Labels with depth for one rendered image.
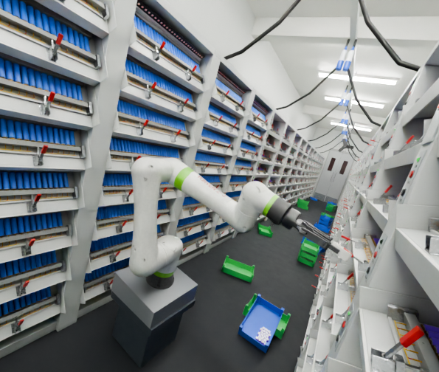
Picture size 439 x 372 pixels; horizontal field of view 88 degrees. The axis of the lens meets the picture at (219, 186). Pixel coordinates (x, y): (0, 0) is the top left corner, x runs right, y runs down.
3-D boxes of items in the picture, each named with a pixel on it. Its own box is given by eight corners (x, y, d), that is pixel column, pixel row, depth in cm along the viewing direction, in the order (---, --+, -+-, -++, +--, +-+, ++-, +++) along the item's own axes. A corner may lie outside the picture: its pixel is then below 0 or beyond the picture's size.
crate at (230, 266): (220, 271, 216) (223, 263, 215) (224, 261, 236) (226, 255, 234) (251, 283, 212) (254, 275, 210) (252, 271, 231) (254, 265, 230)
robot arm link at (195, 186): (184, 174, 100) (200, 169, 109) (178, 195, 106) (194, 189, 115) (253, 221, 87) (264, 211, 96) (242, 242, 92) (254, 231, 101)
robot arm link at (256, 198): (242, 178, 85) (255, 173, 94) (230, 205, 91) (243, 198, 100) (274, 199, 80) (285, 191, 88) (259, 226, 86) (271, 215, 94)
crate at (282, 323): (242, 314, 169) (245, 305, 167) (251, 301, 186) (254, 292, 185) (280, 339, 155) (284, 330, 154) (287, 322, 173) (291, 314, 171)
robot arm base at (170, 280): (128, 263, 126) (130, 253, 124) (150, 255, 138) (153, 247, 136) (156, 293, 111) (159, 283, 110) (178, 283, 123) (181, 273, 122)
